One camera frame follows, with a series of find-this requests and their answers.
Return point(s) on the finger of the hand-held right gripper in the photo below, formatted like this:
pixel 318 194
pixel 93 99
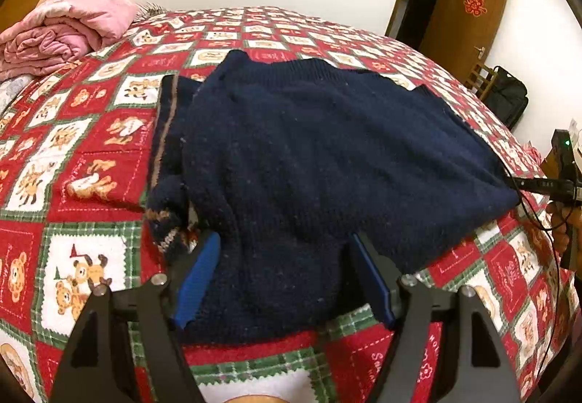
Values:
pixel 541 185

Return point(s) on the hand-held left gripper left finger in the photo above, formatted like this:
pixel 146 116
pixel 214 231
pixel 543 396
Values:
pixel 198 280

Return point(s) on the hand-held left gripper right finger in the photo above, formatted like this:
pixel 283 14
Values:
pixel 373 285

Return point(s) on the navy patterned knit sweater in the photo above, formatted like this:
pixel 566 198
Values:
pixel 318 166

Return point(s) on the person's right hand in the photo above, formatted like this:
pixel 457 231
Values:
pixel 557 221

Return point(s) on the person's left hand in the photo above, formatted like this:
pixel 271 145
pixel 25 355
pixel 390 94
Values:
pixel 259 399

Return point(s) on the black bag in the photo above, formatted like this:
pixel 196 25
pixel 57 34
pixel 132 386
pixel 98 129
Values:
pixel 507 96

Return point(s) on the wooden chair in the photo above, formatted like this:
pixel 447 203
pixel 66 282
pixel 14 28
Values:
pixel 479 80

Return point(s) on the red checked bear bedspread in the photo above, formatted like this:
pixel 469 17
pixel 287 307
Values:
pixel 82 157

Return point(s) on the brown wooden door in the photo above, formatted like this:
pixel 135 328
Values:
pixel 459 21

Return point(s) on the red paper door decoration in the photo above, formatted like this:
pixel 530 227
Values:
pixel 475 3

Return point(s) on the grey floral pillow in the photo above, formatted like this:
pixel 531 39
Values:
pixel 11 94

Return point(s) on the folded pink quilt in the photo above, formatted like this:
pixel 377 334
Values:
pixel 68 30

